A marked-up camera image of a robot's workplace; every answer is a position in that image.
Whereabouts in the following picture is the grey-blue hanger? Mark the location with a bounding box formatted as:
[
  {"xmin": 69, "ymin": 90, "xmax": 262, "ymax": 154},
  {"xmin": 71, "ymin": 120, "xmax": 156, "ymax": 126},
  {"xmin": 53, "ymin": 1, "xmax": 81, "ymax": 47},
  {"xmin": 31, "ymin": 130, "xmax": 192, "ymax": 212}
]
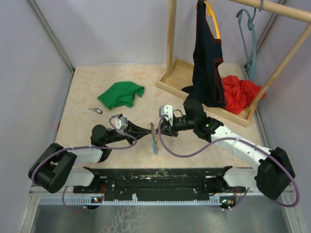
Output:
[{"xmin": 234, "ymin": 0, "xmax": 265, "ymax": 81}]

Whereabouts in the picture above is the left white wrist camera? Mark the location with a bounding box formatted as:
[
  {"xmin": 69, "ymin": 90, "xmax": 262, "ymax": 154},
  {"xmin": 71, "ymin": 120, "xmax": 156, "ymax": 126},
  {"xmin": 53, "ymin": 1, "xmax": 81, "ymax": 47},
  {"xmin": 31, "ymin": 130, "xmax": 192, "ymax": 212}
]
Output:
[{"xmin": 115, "ymin": 115, "xmax": 128, "ymax": 131}]

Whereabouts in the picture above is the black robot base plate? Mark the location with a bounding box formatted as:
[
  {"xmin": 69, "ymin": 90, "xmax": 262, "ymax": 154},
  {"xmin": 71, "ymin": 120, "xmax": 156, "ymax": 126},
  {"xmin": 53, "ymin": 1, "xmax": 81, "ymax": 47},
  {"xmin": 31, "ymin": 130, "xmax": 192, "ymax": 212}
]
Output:
[{"xmin": 73, "ymin": 166, "xmax": 246, "ymax": 201}]

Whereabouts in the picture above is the red cloth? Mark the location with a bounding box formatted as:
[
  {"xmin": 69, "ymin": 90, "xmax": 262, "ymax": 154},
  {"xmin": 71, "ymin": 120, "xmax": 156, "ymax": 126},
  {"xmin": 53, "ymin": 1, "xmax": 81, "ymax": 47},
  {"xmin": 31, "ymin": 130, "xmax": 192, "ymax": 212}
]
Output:
[{"xmin": 222, "ymin": 75, "xmax": 262, "ymax": 115}]

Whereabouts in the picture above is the yellow hanger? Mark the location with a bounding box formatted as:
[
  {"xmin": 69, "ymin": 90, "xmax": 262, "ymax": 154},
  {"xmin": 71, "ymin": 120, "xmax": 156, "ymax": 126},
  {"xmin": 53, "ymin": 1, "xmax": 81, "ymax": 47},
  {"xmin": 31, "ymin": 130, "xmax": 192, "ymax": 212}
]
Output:
[{"xmin": 204, "ymin": 0, "xmax": 221, "ymax": 39}]

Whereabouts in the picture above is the green cloth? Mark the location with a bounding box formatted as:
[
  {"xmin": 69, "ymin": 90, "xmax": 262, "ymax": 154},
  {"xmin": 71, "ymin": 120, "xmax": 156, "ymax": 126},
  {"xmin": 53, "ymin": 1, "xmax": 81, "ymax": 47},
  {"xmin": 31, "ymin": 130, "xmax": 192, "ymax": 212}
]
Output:
[{"xmin": 97, "ymin": 81, "xmax": 145, "ymax": 110}]

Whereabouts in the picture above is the aluminium rail frame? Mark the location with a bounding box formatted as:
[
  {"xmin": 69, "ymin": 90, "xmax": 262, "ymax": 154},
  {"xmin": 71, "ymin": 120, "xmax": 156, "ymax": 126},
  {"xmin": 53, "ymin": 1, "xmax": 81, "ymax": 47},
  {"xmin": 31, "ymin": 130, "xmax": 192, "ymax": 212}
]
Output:
[{"xmin": 29, "ymin": 176, "xmax": 294, "ymax": 207}]

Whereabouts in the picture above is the wooden clothes rack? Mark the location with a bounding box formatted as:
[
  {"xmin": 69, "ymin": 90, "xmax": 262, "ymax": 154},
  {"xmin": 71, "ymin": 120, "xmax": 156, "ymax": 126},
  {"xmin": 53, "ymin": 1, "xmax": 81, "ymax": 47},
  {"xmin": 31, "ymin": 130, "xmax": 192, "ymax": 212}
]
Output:
[{"xmin": 156, "ymin": 0, "xmax": 311, "ymax": 128}]

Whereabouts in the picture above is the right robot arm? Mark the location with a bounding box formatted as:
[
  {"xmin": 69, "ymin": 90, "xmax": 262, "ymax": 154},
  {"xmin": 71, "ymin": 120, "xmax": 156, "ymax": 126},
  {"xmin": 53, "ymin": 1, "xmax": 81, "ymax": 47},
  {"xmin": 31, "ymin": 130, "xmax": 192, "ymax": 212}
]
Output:
[{"xmin": 157, "ymin": 99, "xmax": 295, "ymax": 200}]

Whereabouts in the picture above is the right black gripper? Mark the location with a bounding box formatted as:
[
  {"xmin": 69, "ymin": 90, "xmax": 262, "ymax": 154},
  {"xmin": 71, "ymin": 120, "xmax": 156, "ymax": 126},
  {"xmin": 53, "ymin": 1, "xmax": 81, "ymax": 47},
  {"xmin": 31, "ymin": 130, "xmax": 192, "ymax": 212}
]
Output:
[{"xmin": 156, "ymin": 116, "xmax": 197, "ymax": 137}]

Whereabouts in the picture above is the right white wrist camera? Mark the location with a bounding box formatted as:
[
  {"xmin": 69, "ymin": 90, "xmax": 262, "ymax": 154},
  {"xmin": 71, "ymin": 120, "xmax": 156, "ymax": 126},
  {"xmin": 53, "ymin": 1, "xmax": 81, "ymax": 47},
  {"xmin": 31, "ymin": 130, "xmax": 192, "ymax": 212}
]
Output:
[{"xmin": 159, "ymin": 105, "xmax": 173, "ymax": 126}]

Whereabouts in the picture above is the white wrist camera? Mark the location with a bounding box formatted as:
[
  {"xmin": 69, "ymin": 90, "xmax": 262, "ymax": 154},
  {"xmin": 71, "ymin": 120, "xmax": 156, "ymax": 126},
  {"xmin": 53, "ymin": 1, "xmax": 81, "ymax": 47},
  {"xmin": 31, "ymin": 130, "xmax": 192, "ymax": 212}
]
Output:
[
  {"xmin": 115, "ymin": 115, "xmax": 128, "ymax": 131},
  {"xmin": 159, "ymin": 105, "xmax": 173, "ymax": 126}
]

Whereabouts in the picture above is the dark navy garment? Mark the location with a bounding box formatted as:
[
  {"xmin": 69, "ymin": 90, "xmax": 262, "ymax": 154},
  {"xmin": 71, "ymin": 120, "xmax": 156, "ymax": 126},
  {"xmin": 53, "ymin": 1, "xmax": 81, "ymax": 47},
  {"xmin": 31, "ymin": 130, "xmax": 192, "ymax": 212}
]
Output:
[{"xmin": 182, "ymin": 0, "xmax": 225, "ymax": 108}]

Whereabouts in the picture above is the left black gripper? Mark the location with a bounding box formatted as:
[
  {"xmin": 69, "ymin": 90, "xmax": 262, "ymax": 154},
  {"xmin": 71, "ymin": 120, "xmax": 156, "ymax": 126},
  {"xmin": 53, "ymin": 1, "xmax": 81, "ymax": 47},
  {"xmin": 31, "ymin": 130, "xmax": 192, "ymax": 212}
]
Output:
[{"xmin": 104, "ymin": 120, "xmax": 151, "ymax": 145}]

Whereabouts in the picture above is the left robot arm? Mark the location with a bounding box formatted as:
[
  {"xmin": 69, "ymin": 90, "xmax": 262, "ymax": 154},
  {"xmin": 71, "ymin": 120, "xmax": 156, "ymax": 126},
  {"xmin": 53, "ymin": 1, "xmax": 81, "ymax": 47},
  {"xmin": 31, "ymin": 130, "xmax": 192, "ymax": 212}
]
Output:
[{"xmin": 28, "ymin": 119, "xmax": 151, "ymax": 194}]

